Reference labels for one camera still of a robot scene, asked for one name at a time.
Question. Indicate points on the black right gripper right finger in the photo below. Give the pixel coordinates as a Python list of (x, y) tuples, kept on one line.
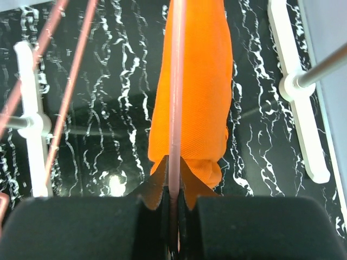
[(261, 227)]

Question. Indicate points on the orange trousers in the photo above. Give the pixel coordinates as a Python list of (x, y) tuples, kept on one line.
[(207, 92)]

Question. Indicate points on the pink wire hanger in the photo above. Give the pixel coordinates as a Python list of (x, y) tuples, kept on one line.
[(179, 9), (43, 41), (86, 26)]

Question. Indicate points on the white and silver clothes rack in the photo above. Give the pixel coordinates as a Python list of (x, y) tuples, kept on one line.
[(296, 87)]

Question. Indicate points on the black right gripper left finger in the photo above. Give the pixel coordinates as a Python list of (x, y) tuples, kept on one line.
[(130, 227)]

